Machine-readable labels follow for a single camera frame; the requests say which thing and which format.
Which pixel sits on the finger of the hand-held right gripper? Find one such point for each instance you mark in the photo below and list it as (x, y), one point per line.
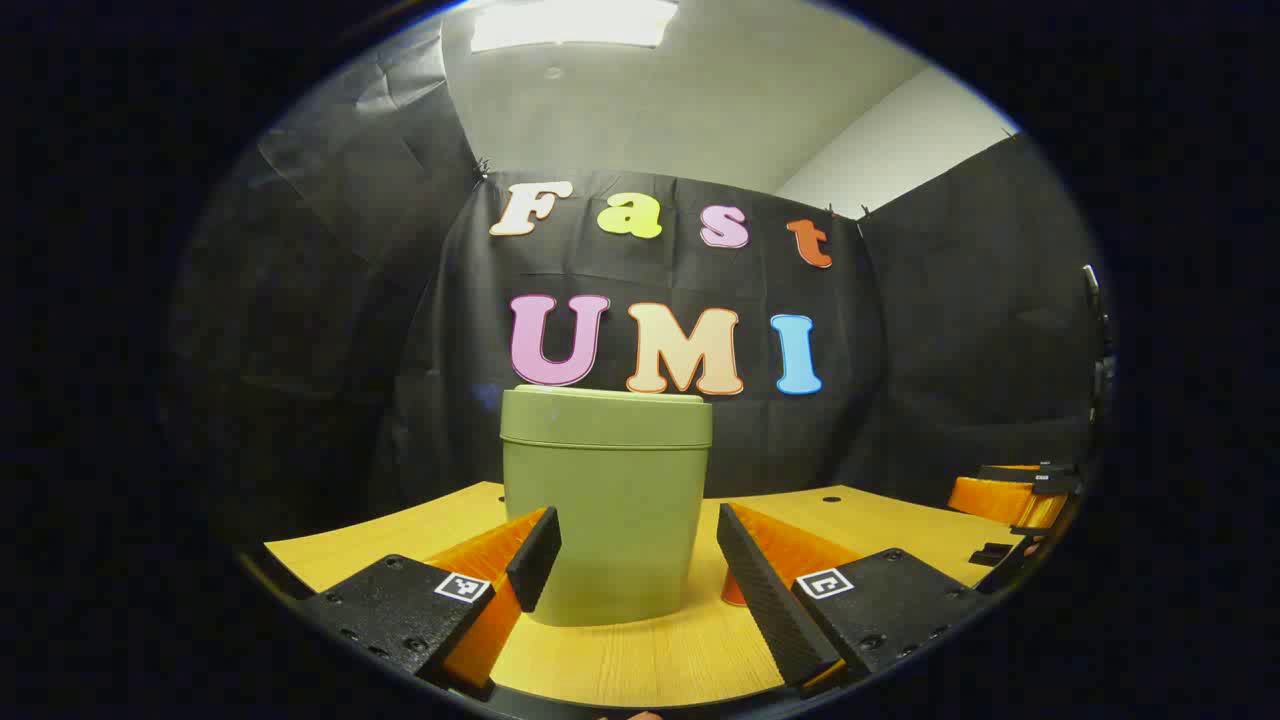
(1000, 500)

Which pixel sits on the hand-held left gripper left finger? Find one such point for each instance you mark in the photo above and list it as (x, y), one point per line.
(535, 560)

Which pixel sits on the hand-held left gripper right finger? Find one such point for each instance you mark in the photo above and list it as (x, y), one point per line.
(765, 600)

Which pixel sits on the green desktop garbage bin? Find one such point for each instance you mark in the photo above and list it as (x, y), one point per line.
(605, 500)

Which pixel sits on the wooden desktop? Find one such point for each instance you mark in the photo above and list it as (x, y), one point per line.
(640, 660)

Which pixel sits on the black backdrop cloth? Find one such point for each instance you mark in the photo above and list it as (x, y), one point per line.
(900, 350)

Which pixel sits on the ceiling light panel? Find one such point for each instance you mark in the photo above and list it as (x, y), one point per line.
(570, 25)

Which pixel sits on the black desk edge bracket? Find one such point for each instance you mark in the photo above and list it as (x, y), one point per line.
(995, 552)

